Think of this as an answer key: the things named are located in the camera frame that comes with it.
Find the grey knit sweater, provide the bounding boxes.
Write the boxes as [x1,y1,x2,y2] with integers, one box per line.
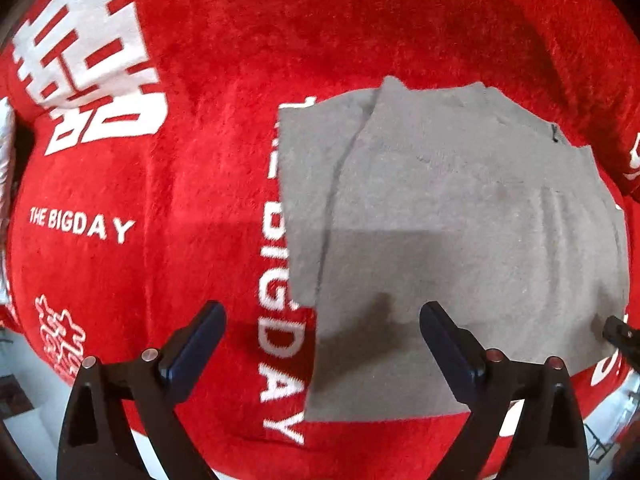
[278,77,629,422]

